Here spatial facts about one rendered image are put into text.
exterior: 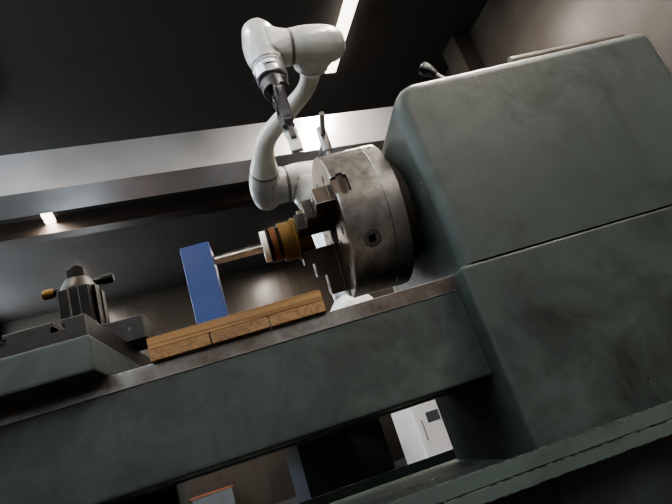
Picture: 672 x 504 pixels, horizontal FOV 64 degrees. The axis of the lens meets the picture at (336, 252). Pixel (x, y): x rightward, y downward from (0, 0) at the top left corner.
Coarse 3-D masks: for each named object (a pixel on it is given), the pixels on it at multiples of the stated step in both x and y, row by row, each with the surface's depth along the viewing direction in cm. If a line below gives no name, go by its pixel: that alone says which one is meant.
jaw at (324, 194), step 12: (336, 180) 106; (312, 192) 106; (324, 192) 106; (336, 192) 105; (348, 192) 105; (312, 204) 110; (324, 204) 106; (300, 216) 113; (312, 216) 109; (324, 216) 110; (300, 228) 111; (312, 228) 112; (324, 228) 114
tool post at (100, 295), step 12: (72, 288) 114; (84, 288) 114; (96, 288) 116; (60, 300) 113; (72, 300) 113; (84, 300) 113; (96, 300) 115; (60, 312) 112; (72, 312) 113; (84, 312) 112; (96, 312) 114
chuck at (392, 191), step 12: (372, 156) 110; (384, 156) 109; (384, 168) 107; (384, 180) 106; (396, 180) 106; (384, 192) 105; (396, 192) 105; (396, 204) 105; (396, 216) 105; (408, 216) 105; (396, 228) 105; (408, 228) 105; (396, 240) 106; (408, 240) 106; (408, 252) 108; (408, 264) 110; (408, 276) 113
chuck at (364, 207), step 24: (312, 168) 123; (336, 168) 108; (360, 168) 107; (360, 192) 104; (336, 216) 110; (360, 216) 103; (384, 216) 104; (336, 240) 122; (360, 240) 104; (384, 240) 105; (360, 264) 106; (384, 264) 107; (360, 288) 111; (384, 288) 116
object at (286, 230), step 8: (280, 224) 115; (288, 224) 114; (272, 232) 113; (280, 232) 113; (288, 232) 113; (296, 232) 113; (272, 240) 113; (280, 240) 113; (288, 240) 113; (296, 240) 113; (304, 240) 114; (312, 240) 115; (272, 248) 113; (280, 248) 113; (288, 248) 113; (296, 248) 113; (304, 248) 115; (312, 248) 117; (272, 256) 113; (280, 256) 114; (288, 256) 114; (296, 256) 115
